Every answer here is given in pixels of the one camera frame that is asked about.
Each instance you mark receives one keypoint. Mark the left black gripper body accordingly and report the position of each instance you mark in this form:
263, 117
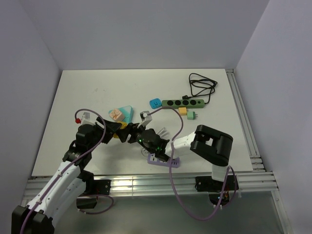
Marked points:
97, 130

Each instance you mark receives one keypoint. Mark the green power strip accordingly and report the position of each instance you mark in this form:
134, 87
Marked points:
179, 103

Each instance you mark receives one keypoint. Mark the mint green plug adapter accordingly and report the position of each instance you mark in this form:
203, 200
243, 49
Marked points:
191, 115

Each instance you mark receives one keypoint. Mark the blue square plug adapter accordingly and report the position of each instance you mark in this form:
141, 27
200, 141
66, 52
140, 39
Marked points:
155, 103

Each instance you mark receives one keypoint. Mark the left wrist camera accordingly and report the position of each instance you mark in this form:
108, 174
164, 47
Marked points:
85, 119

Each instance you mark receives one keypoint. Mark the purple power strip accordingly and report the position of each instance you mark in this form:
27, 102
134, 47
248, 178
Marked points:
151, 159

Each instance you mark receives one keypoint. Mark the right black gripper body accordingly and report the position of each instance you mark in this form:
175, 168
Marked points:
137, 132

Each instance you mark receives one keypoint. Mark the teal triangular power strip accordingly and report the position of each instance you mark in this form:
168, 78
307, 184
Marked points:
128, 113

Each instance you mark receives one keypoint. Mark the orange small plug adapter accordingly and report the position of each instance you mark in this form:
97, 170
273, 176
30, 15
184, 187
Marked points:
182, 111

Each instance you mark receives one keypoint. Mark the aluminium front rail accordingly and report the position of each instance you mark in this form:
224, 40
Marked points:
159, 184

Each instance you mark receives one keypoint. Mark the pink cube socket adapter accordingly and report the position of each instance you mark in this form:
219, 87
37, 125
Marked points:
116, 115

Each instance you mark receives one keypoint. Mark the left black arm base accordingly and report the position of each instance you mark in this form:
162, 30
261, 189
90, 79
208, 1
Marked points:
95, 189

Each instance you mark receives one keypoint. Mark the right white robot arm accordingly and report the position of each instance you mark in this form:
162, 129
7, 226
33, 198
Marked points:
208, 143

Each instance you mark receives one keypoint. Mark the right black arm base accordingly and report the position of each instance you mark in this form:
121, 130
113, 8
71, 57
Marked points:
213, 187

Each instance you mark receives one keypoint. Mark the yellow cube socket adapter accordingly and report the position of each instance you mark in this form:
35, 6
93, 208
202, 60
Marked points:
123, 126

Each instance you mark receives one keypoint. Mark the aluminium side rail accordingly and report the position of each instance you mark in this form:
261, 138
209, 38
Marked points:
255, 156

